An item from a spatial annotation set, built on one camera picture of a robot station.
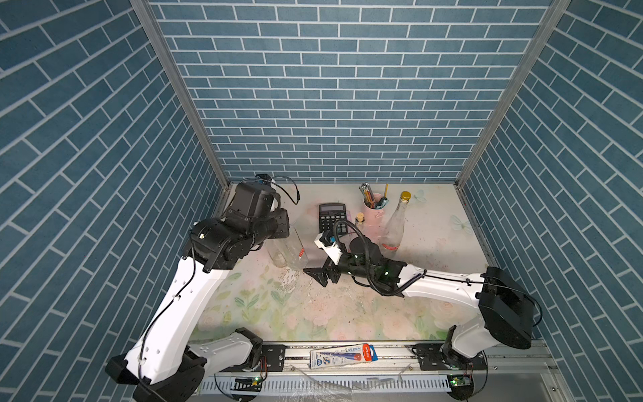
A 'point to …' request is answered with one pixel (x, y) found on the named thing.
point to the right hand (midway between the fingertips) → (314, 258)
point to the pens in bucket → (369, 198)
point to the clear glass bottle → (278, 250)
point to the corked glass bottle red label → (359, 223)
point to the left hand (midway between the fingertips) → (293, 217)
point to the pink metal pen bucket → (373, 219)
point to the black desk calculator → (330, 213)
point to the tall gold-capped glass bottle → (392, 238)
